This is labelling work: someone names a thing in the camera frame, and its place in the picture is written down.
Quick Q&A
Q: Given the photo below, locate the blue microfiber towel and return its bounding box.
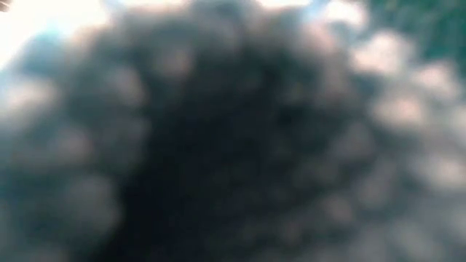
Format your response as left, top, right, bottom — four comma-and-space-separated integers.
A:
0, 0, 466, 262

